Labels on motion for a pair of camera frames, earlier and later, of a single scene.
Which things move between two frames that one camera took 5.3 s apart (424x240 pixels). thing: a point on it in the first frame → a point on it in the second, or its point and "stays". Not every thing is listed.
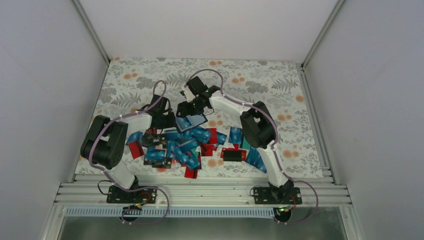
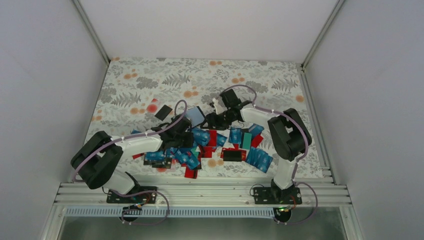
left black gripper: x=171 y=122 → x=188 y=143
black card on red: x=232 y=155 stays
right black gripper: x=184 y=110 → x=211 y=117
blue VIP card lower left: x=155 y=154 stays
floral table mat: x=200 y=117 stays
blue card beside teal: x=236 y=135 stays
